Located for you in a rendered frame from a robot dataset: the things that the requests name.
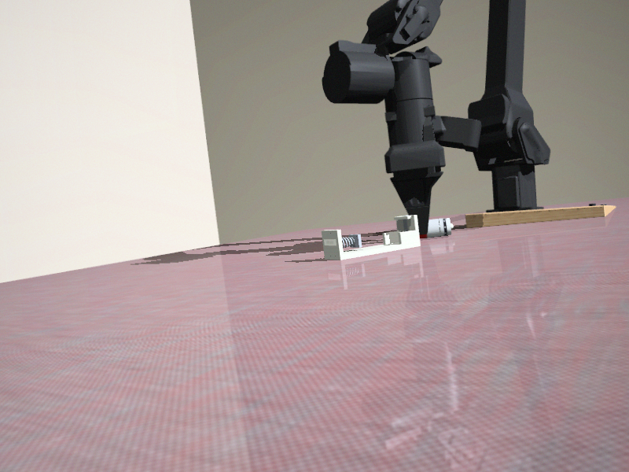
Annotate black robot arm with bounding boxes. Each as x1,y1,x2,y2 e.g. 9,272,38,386
322,0,550,212

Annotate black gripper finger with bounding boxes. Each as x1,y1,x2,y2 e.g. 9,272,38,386
390,171,443,235

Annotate white battery with red band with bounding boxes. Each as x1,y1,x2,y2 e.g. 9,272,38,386
419,218,454,238

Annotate white battery holder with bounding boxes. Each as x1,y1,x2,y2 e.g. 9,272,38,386
322,215,420,260

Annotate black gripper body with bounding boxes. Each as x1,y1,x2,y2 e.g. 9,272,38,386
384,99,446,177

